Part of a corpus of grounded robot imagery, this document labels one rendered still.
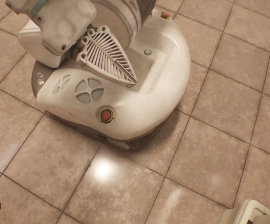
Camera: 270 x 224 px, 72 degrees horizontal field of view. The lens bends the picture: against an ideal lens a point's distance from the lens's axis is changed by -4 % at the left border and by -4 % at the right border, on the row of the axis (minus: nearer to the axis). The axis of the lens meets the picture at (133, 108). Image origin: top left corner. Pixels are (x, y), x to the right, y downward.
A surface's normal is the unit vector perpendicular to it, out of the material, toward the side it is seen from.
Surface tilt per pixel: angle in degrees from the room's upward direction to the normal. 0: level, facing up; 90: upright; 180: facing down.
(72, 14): 42
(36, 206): 0
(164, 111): 56
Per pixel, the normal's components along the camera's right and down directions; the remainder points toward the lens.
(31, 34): -0.54, 0.54
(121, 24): -0.18, 0.82
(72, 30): 0.68, 0.04
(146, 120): 0.40, 0.42
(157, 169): 0.04, -0.39
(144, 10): 0.88, 0.31
